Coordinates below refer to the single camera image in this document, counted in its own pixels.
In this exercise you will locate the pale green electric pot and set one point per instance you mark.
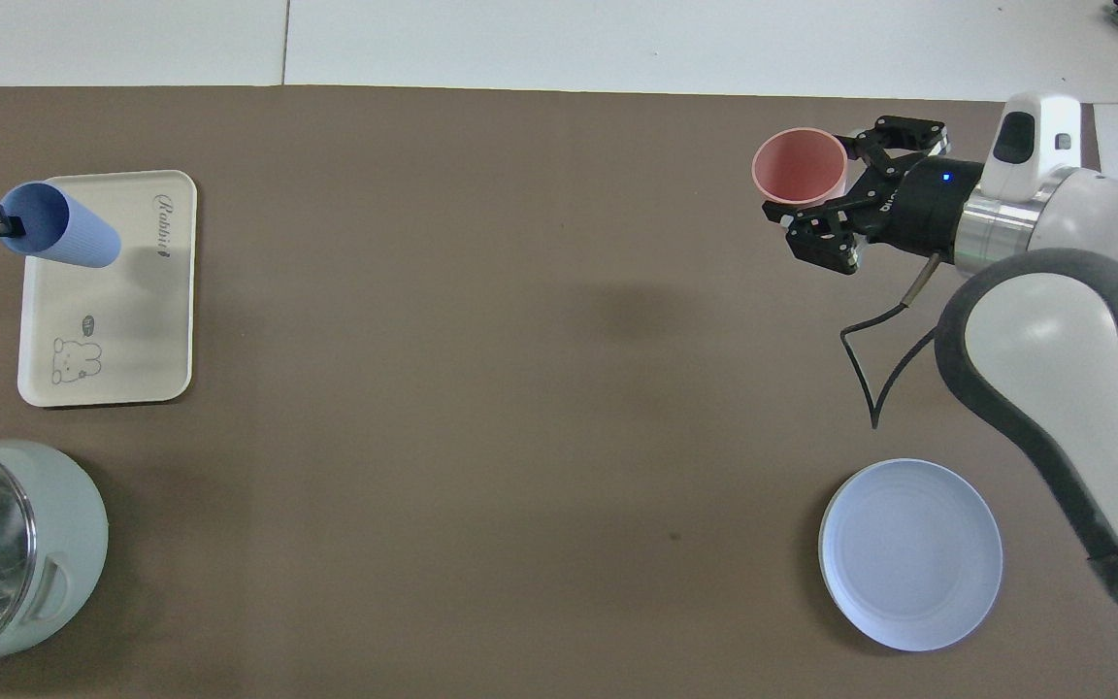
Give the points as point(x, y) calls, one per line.
point(69, 544)

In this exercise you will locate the pink plastic cup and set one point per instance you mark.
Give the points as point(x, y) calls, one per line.
point(800, 167)

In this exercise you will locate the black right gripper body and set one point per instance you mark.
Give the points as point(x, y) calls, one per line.
point(923, 209)

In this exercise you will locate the brown table mat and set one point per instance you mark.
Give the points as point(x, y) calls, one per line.
point(520, 388)

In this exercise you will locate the blue ribbed plastic cup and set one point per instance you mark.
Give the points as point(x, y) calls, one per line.
point(64, 233)

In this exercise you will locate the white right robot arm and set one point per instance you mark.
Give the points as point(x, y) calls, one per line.
point(1044, 330)

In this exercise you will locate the cream tray with bear print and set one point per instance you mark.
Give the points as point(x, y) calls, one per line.
point(122, 330)

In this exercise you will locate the periwinkle blue plate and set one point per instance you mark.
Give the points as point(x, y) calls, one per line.
point(908, 553)

